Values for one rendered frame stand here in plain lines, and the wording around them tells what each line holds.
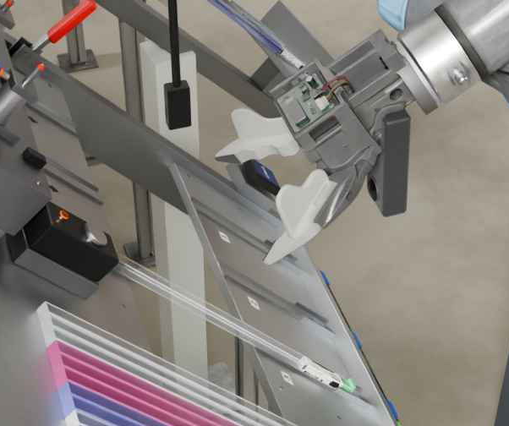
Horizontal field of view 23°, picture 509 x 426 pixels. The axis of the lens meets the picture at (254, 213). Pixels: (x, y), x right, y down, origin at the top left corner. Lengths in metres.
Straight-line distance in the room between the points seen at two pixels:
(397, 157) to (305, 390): 0.29
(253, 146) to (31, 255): 0.26
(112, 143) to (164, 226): 0.45
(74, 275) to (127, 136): 0.43
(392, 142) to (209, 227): 0.35
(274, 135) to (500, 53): 0.22
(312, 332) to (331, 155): 0.38
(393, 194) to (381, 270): 1.44
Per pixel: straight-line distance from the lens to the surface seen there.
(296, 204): 1.05
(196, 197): 1.43
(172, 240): 1.87
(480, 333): 2.47
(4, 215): 0.98
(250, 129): 1.14
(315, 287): 1.49
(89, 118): 1.39
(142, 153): 1.44
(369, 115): 1.08
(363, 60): 1.06
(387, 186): 1.12
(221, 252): 1.36
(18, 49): 1.31
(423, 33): 1.07
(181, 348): 2.04
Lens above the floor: 1.78
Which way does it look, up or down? 42 degrees down
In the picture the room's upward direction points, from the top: straight up
